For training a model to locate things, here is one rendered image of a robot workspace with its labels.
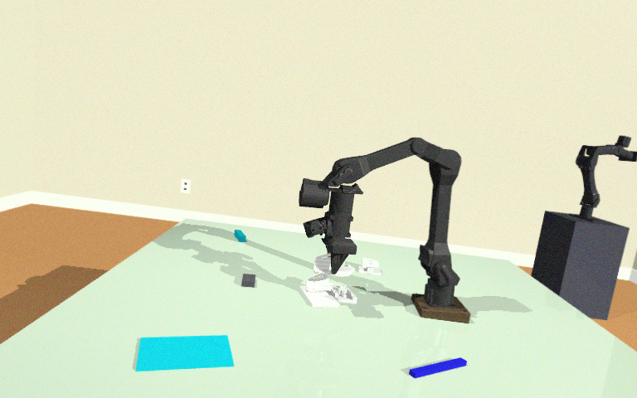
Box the blue flat bar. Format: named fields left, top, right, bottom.
left=409, top=357, right=467, bottom=378

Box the cyan rectangular block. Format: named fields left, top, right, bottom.
left=234, top=230, right=246, bottom=242

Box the cyan flat rectangular plate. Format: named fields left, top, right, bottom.
left=136, top=335, right=234, bottom=371

